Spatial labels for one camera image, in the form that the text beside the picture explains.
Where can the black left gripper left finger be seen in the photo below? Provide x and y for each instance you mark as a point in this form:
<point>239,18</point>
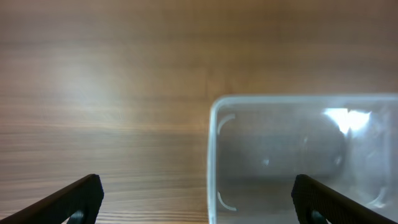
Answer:
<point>78,202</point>

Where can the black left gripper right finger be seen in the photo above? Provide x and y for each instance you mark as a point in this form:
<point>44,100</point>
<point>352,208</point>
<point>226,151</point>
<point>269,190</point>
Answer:
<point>316,203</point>

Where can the clear plastic storage container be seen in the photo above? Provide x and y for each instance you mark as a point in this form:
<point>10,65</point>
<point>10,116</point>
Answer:
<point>257,145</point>

